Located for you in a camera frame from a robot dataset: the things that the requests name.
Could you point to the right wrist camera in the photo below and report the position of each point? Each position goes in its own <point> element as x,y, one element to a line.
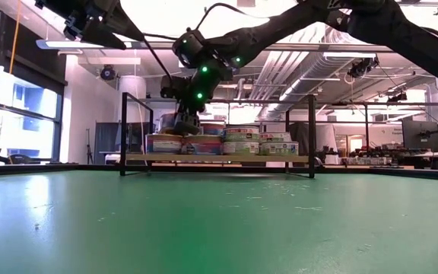
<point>173,87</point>

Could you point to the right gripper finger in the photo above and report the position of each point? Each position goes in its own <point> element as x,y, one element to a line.
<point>186,125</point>

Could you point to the green table mat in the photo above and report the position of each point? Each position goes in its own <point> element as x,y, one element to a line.
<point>280,236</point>

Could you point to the black round wall fan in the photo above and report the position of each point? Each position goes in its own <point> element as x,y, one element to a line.
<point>107,72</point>

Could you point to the black ceiling camera rig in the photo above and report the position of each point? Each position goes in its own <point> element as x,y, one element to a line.
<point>361,68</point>

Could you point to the grey cabinet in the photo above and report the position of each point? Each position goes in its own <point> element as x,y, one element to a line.
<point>106,142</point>

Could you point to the black monitor on arm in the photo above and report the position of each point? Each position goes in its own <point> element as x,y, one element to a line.
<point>428,133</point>

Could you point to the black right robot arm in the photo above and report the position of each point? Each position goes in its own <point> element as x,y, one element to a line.
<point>394,30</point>

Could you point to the black tripod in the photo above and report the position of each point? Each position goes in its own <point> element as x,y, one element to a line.
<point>88,146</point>

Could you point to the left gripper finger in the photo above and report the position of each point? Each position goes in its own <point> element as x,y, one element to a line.
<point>105,40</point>
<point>127,24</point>

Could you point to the silver ceiling duct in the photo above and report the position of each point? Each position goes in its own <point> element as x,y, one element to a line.
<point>318,68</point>

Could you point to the black office chair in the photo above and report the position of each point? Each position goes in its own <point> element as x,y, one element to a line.
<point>17,159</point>

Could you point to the white round column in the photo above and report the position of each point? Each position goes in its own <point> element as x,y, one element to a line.
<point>131,87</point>

